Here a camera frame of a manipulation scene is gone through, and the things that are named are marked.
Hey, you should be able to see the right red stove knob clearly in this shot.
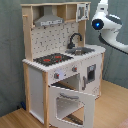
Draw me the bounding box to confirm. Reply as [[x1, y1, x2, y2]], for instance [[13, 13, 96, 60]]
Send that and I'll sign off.
[[72, 66, 77, 72]]

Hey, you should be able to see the white toy microwave door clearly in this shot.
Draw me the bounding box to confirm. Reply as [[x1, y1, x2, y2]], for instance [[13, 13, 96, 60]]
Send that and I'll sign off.
[[76, 4, 89, 22]]

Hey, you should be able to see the grey ice dispenser panel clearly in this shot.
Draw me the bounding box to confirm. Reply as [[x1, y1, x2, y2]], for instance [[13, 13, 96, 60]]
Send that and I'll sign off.
[[87, 65, 96, 83]]

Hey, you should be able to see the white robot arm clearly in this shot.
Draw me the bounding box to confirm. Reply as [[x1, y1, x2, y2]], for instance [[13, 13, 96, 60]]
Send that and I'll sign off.
[[91, 0, 128, 54]]

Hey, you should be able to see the left red stove knob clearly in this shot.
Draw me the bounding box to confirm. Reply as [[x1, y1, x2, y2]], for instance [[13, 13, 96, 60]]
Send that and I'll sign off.
[[54, 73, 60, 79]]

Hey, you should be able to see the white toy oven door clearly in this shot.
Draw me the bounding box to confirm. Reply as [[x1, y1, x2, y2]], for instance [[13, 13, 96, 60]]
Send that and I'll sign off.
[[49, 86, 95, 128]]

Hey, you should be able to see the red stove knob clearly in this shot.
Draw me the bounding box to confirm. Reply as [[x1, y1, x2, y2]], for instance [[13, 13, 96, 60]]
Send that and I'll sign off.
[[54, 73, 60, 79], [72, 66, 77, 72]]

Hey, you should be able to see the grey toy sink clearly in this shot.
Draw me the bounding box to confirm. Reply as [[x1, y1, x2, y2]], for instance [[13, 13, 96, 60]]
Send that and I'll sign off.
[[65, 47, 95, 56]]

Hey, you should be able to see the wooden toy kitchen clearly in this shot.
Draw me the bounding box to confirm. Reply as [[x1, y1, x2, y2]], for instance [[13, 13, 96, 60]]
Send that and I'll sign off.
[[22, 2, 105, 128]]

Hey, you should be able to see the black toy stovetop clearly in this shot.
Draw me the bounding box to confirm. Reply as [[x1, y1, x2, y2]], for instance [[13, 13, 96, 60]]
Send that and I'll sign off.
[[34, 53, 71, 66]]

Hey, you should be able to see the grey range hood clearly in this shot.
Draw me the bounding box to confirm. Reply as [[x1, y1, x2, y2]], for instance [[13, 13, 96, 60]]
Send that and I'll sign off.
[[35, 5, 64, 27]]

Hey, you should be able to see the black toy faucet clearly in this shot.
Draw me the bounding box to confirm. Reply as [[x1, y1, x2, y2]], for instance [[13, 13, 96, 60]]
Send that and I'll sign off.
[[67, 33, 83, 49]]

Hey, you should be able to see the white fridge cabinet door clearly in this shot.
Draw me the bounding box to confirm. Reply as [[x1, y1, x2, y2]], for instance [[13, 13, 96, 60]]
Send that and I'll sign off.
[[80, 55, 102, 97]]

